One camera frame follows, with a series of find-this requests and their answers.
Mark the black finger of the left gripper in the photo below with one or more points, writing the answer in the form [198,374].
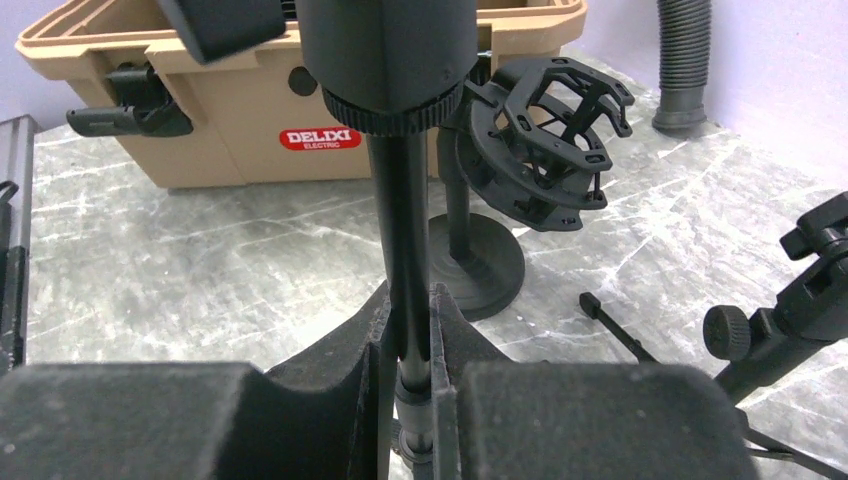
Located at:
[212,30]

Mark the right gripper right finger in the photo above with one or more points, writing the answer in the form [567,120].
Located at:
[495,418]

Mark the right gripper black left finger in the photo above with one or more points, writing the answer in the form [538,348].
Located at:
[322,414]

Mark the black tripod stand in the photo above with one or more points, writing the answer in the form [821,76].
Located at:
[399,170]

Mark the black round base mic stand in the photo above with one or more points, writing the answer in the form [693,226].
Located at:
[523,141]

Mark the black tripod stand shock mount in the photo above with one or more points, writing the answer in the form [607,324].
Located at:
[809,315]

